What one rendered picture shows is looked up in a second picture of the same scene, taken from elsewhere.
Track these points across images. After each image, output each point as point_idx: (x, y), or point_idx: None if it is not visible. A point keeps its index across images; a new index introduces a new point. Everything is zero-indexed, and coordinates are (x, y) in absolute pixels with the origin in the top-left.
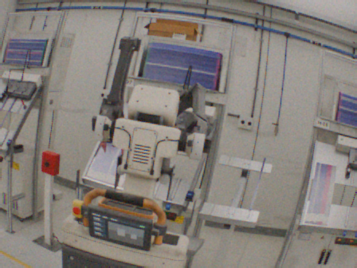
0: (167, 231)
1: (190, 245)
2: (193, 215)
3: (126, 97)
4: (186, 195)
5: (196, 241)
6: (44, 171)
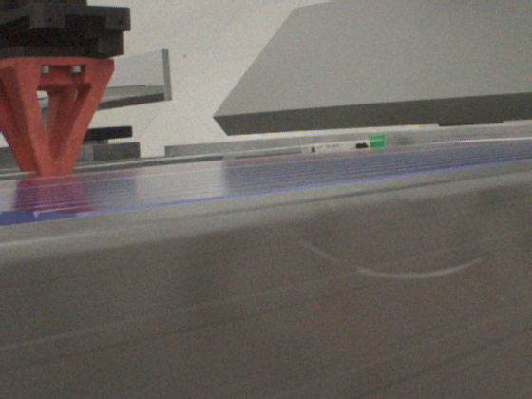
0: (331, 99)
1: (290, 36)
2: None
3: None
4: (117, 127)
5: (254, 78)
6: None
